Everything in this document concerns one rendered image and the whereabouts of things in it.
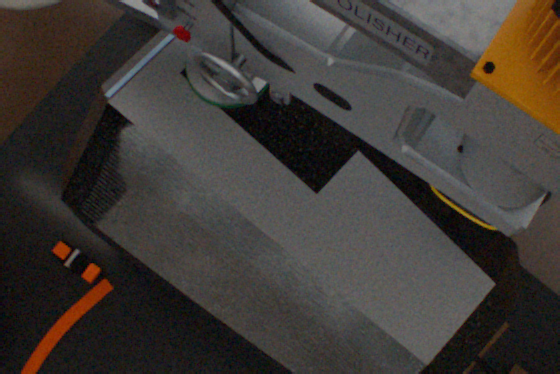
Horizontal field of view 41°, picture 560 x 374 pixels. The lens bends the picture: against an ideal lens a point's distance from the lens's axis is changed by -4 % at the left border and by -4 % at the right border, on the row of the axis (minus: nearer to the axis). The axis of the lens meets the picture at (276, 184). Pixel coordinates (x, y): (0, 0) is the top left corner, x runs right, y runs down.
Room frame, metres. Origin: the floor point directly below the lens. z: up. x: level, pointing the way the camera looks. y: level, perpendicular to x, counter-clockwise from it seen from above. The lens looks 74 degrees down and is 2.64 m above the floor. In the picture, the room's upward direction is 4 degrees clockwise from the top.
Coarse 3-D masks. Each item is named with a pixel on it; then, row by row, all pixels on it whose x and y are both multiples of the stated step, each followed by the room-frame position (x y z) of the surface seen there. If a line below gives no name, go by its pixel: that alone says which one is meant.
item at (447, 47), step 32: (320, 0) 0.58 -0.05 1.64; (352, 0) 0.55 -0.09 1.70; (384, 0) 0.53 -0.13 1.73; (416, 0) 0.54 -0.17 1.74; (448, 0) 0.54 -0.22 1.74; (480, 0) 0.55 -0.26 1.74; (512, 0) 0.55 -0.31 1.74; (384, 32) 0.52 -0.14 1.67; (416, 32) 0.50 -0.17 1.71; (448, 32) 0.49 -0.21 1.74; (480, 32) 0.50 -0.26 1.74; (416, 64) 0.49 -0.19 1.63; (448, 64) 0.47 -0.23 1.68; (480, 96) 0.43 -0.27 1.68; (512, 128) 0.39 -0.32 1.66; (544, 128) 0.38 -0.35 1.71; (544, 160) 0.36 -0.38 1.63
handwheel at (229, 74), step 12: (204, 60) 0.64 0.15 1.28; (216, 60) 0.62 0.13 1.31; (228, 60) 0.62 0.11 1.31; (240, 60) 0.65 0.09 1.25; (204, 72) 0.64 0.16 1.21; (216, 72) 0.62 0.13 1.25; (228, 72) 0.62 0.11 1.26; (240, 72) 0.60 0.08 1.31; (216, 84) 0.63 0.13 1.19; (228, 84) 0.60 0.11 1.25; (240, 84) 0.59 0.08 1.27; (252, 84) 0.59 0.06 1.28; (228, 96) 0.61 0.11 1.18; (240, 96) 0.60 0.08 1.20; (252, 96) 0.58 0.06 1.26
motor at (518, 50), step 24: (528, 0) 0.54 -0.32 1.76; (552, 0) 0.48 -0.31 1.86; (504, 24) 0.50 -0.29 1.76; (528, 24) 0.50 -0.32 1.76; (552, 24) 0.46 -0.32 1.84; (504, 48) 0.46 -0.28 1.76; (528, 48) 0.47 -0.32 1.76; (552, 48) 0.43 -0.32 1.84; (480, 72) 0.43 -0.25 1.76; (504, 72) 0.43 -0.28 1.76; (528, 72) 0.43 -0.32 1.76; (552, 72) 0.41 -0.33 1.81; (504, 96) 0.40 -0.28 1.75; (528, 96) 0.40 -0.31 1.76; (552, 96) 0.40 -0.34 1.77; (552, 120) 0.37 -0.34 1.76
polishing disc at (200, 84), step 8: (192, 48) 0.85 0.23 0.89; (192, 56) 0.83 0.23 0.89; (192, 64) 0.80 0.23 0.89; (192, 72) 0.78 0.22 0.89; (192, 80) 0.76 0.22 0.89; (200, 80) 0.76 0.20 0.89; (256, 80) 0.77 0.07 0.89; (200, 88) 0.74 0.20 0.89; (208, 88) 0.74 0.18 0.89; (232, 88) 0.75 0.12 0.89; (240, 88) 0.75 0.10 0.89; (256, 88) 0.75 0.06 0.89; (208, 96) 0.72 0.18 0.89; (216, 96) 0.72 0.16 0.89; (224, 96) 0.72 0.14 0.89; (224, 104) 0.71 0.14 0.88; (232, 104) 0.71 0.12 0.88
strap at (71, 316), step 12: (96, 288) 0.35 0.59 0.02; (108, 288) 0.36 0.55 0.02; (84, 300) 0.31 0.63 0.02; (96, 300) 0.31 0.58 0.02; (72, 312) 0.26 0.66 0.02; (84, 312) 0.27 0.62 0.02; (60, 324) 0.22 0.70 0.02; (72, 324) 0.22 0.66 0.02; (48, 336) 0.17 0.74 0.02; (60, 336) 0.18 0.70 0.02; (48, 348) 0.13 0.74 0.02; (36, 360) 0.09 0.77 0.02; (24, 372) 0.04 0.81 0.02; (36, 372) 0.04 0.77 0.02
